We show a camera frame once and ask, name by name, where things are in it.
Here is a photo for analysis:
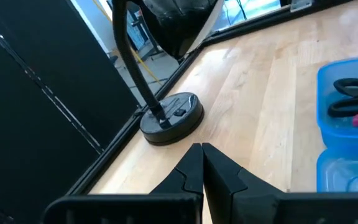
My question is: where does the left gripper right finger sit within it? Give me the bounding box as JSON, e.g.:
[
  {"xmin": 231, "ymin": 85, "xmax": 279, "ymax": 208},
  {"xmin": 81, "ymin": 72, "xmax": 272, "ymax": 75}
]
[{"xmin": 202, "ymin": 142, "xmax": 287, "ymax": 224}]

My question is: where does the blue plastic supply box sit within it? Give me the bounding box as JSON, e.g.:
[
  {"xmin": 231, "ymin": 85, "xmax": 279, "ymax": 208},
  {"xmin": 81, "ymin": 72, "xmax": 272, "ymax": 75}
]
[{"xmin": 315, "ymin": 54, "xmax": 358, "ymax": 193}]

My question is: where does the black desk lamp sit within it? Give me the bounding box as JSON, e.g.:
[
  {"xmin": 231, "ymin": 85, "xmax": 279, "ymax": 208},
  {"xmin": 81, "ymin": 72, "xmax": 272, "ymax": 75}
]
[{"xmin": 112, "ymin": 0, "xmax": 225, "ymax": 146}]

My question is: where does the black partition screen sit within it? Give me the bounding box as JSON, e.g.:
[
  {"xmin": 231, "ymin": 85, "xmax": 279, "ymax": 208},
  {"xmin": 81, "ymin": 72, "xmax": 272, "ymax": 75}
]
[{"xmin": 0, "ymin": 0, "xmax": 139, "ymax": 224}]

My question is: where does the yellow cable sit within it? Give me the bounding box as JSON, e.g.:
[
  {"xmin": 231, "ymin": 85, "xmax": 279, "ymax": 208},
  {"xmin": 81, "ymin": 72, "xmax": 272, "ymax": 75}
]
[{"xmin": 92, "ymin": 0, "xmax": 164, "ymax": 86}]

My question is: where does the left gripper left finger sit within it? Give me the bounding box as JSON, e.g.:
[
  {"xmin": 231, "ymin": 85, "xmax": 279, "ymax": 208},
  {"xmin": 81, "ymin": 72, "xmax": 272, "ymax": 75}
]
[{"xmin": 149, "ymin": 142, "xmax": 204, "ymax": 195}]

